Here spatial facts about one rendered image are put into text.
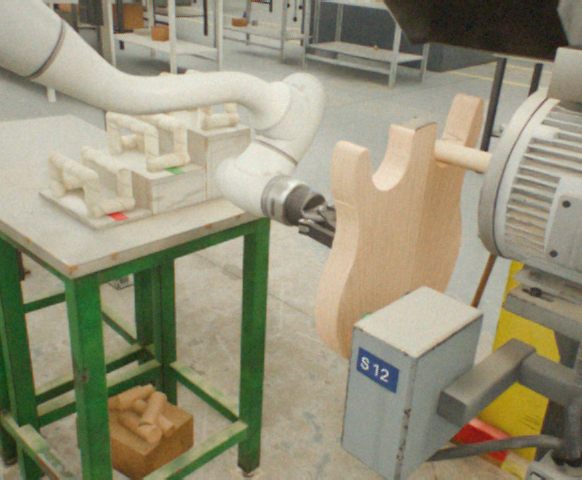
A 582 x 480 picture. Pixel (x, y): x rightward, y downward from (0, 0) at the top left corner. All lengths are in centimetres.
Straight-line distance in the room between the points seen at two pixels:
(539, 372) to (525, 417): 137
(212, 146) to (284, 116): 44
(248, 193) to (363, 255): 35
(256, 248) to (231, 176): 46
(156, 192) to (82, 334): 37
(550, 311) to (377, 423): 28
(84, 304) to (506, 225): 89
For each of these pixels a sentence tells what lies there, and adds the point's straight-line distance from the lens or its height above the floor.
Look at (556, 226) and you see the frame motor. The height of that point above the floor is 124.
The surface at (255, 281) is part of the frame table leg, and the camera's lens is 175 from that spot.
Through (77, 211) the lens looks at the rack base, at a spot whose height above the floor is 94.
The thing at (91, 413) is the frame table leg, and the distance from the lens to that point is 160.
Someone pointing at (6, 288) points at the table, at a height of 67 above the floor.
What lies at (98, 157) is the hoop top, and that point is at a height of 105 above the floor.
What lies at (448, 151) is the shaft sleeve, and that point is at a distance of 107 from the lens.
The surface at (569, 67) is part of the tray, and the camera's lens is 91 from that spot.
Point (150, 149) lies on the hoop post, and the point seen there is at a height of 108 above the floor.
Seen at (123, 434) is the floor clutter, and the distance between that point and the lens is 217.
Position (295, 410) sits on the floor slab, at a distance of 243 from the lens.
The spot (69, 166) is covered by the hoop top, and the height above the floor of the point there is 105.
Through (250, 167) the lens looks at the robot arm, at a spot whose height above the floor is 115.
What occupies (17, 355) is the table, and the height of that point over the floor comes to 46.
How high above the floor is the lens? 155
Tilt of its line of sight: 25 degrees down
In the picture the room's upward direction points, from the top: 4 degrees clockwise
